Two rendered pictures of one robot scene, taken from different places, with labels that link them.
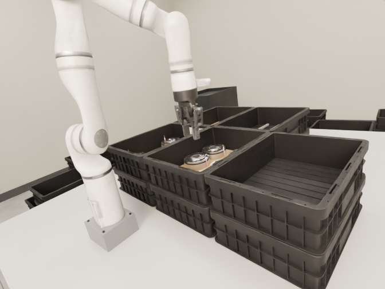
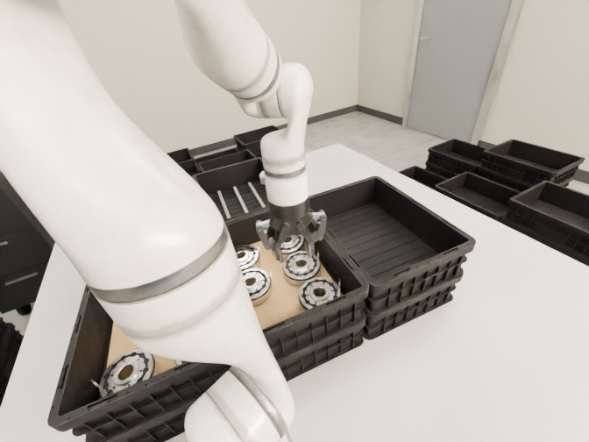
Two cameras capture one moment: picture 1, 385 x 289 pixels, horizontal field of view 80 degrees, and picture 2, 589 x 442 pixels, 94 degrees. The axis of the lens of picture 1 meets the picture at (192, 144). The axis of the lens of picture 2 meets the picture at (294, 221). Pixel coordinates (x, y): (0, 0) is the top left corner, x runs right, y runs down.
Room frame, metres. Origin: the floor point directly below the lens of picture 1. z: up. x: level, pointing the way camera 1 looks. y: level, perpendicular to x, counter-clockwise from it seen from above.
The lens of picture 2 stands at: (0.54, 0.38, 1.40)
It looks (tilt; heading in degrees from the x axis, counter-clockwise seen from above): 37 degrees down; 294
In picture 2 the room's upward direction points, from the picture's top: 7 degrees counter-clockwise
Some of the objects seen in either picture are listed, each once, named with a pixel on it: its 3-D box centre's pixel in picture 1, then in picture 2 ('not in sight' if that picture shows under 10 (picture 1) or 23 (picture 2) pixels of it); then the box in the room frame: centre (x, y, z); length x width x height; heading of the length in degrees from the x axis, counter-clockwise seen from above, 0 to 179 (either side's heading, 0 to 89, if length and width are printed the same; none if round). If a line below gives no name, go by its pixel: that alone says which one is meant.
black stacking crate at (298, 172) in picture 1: (289, 176); (373, 234); (0.58, -0.26, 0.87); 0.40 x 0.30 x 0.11; 132
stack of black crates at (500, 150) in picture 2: not in sight; (516, 187); (-0.21, -1.52, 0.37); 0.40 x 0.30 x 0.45; 137
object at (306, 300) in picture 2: not in sight; (319, 294); (0.68, -0.02, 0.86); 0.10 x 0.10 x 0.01
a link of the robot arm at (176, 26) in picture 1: (178, 43); (285, 122); (0.71, -0.01, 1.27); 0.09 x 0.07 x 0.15; 4
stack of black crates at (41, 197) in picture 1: (75, 205); not in sight; (1.54, 0.95, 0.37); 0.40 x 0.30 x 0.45; 137
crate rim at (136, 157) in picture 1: (160, 138); (151, 302); (1.02, 0.14, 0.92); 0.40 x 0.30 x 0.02; 132
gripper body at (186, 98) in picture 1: (186, 102); (290, 213); (0.72, 0.00, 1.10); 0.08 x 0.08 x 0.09
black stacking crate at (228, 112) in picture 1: (216, 125); not in sight; (1.29, -0.15, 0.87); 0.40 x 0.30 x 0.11; 132
